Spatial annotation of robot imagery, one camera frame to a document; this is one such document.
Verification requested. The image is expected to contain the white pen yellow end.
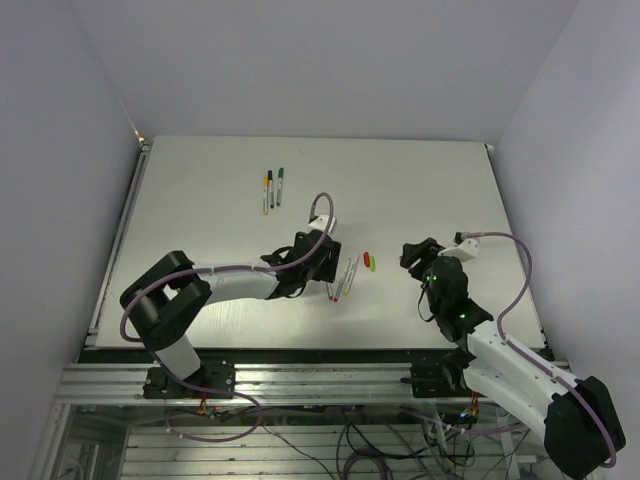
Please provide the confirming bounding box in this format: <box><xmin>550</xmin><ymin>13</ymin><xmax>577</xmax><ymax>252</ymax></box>
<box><xmin>262</xmin><ymin>179</ymin><xmax>270</xmax><ymax>216</ymax></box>

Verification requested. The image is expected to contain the white pen green end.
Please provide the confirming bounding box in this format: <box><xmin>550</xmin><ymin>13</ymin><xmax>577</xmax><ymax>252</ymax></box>
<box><xmin>276</xmin><ymin>174</ymin><xmax>284</xmax><ymax>207</ymax></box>

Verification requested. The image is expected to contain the white pen blue end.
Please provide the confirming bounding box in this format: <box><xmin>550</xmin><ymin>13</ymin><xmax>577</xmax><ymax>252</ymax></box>
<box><xmin>268</xmin><ymin>178</ymin><xmax>275</xmax><ymax>209</ymax></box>

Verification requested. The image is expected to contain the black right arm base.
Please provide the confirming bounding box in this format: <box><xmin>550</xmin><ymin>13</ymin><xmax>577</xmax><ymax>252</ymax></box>
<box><xmin>400</xmin><ymin>348</ymin><xmax>476</xmax><ymax>398</ymax></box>

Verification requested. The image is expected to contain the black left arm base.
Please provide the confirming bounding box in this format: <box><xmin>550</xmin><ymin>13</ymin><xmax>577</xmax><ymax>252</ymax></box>
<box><xmin>142</xmin><ymin>361</ymin><xmax>235</xmax><ymax>400</ymax></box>

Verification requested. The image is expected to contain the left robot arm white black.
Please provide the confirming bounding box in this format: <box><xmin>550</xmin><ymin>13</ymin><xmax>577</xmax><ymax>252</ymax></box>
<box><xmin>120</xmin><ymin>229</ymin><xmax>342</xmax><ymax>397</ymax></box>

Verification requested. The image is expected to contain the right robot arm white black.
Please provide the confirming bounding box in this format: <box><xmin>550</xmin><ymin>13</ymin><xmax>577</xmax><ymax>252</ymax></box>
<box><xmin>400</xmin><ymin>232</ymin><xmax>626</xmax><ymax>479</ymax></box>

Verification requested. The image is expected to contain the white pen orange end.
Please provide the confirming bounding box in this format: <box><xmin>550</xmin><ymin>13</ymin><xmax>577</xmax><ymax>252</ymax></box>
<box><xmin>333</xmin><ymin>258</ymin><xmax>352</xmax><ymax>303</ymax></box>

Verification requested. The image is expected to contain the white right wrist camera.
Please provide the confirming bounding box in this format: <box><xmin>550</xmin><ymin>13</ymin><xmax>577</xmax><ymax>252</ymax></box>
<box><xmin>438</xmin><ymin>232</ymin><xmax>479</xmax><ymax>262</ymax></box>

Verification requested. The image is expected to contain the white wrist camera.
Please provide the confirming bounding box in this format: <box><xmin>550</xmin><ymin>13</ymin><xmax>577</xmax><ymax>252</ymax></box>
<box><xmin>308</xmin><ymin>214</ymin><xmax>337</xmax><ymax>235</ymax></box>
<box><xmin>438</xmin><ymin>232</ymin><xmax>479</xmax><ymax>262</ymax></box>

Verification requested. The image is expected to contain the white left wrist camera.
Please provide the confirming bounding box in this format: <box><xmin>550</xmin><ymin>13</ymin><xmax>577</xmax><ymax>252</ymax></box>
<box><xmin>308</xmin><ymin>214</ymin><xmax>337</xmax><ymax>235</ymax></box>

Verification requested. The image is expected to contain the aluminium frame rail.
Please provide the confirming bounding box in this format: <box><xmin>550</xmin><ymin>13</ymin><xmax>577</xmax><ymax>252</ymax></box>
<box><xmin>54</xmin><ymin>363</ymin><xmax>414</xmax><ymax>406</ymax></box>

